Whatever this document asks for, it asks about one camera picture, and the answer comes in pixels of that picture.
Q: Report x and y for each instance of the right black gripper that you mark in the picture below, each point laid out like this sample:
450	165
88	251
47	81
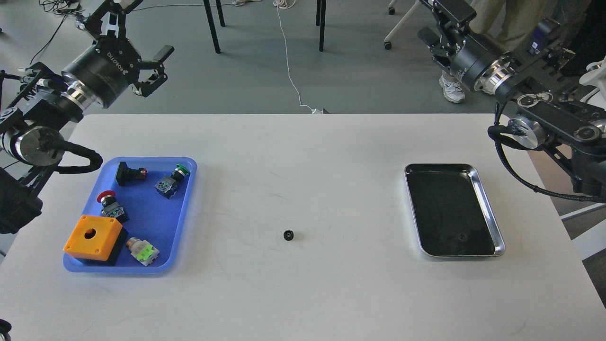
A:
479	64

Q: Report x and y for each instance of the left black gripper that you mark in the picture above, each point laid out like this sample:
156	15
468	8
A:
112	63

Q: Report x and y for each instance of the small black gear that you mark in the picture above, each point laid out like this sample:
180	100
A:
460	238
288	235

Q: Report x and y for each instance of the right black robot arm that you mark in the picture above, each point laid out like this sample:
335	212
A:
534	106

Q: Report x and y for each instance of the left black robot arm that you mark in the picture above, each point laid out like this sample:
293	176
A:
30	126

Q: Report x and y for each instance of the person in khaki trousers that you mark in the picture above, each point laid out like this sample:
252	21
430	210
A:
522	16

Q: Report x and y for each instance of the white rolling chair base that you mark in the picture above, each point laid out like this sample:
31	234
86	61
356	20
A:
387	42

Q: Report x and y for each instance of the black table leg left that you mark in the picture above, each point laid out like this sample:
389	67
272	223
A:
211	23

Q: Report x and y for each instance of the black table leg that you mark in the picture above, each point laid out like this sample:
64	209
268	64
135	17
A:
211	23
320	21

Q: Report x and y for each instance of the black table leg right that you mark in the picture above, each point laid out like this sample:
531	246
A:
320	21

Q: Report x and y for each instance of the blue plastic tray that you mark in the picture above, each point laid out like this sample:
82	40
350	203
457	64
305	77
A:
151	216

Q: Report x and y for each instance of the red mushroom push button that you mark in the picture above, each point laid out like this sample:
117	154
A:
111	207

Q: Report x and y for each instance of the silver metal tray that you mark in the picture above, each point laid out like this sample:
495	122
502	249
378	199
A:
448	199

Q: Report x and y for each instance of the orange black button box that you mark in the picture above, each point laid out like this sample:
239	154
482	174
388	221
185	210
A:
96	240

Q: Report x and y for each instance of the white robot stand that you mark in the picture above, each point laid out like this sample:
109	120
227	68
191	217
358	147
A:
593	240

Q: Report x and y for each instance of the black selector switch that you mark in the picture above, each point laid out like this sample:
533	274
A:
124	174

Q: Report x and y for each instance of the green push button switch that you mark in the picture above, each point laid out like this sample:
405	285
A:
168	185

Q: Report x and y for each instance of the clear green indicator switch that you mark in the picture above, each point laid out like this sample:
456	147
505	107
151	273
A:
142	250

